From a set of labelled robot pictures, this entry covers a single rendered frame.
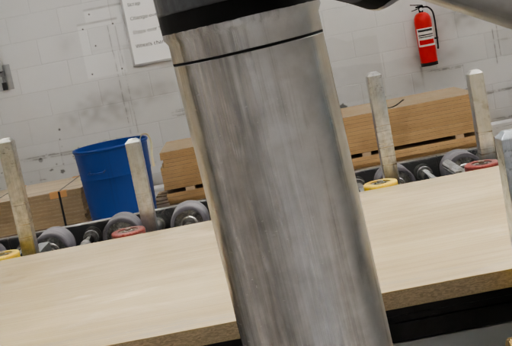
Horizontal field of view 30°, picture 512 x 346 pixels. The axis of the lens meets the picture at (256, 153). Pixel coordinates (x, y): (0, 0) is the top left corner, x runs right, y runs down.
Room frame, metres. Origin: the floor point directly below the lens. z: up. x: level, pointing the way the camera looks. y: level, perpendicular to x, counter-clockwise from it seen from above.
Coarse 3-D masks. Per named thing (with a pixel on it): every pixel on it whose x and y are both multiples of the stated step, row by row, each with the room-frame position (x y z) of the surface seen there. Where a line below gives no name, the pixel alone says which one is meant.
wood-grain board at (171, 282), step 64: (384, 192) 2.10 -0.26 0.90; (448, 192) 1.96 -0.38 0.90; (64, 256) 2.07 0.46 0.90; (128, 256) 1.94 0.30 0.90; (192, 256) 1.83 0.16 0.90; (384, 256) 1.55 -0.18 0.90; (448, 256) 1.48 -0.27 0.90; (0, 320) 1.62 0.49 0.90; (64, 320) 1.53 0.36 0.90; (128, 320) 1.46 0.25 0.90; (192, 320) 1.40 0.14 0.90
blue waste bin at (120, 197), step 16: (96, 144) 7.08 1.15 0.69; (112, 144) 7.12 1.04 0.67; (144, 144) 6.78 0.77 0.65; (80, 160) 6.69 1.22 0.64; (96, 160) 6.61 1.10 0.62; (112, 160) 6.60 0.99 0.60; (80, 176) 6.78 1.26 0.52; (96, 176) 6.63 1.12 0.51; (112, 176) 6.61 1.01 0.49; (128, 176) 6.63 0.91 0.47; (96, 192) 6.66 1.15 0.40; (112, 192) 6.62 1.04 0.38; (128, 192) 6.63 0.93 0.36; (96, 208) 6.68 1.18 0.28; (112, 208) 6.62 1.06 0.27; (128, 208) 6.63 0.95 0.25
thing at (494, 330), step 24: (504, 288) 1.41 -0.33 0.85; (408, 312) 1.41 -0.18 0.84; (432, 312) 1.41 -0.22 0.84; (456, 312) 1.41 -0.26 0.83; (480, 312) 1.41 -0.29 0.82; (504, 312) 1.41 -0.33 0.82; (408, 336) 1.41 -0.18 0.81; (432, 336) 1.41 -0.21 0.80; (456, 336) 1.41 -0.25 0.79; (480, 336) 1.41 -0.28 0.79; (504, 336) 1.41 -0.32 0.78
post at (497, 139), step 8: (496, 136) 1.22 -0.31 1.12; (504, 136) 1.19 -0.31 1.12; (496, 144) 1.22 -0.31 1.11; (504, 144) 1.19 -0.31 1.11; (504, 152) 1.19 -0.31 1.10; (504, 160) 1.19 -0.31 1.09; (504, 168) 1.19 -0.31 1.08; (504, 176) 1.20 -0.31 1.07; (504, 184) 1.21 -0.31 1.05; (504, 192) 1.21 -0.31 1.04; (504, 200) 1.22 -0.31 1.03
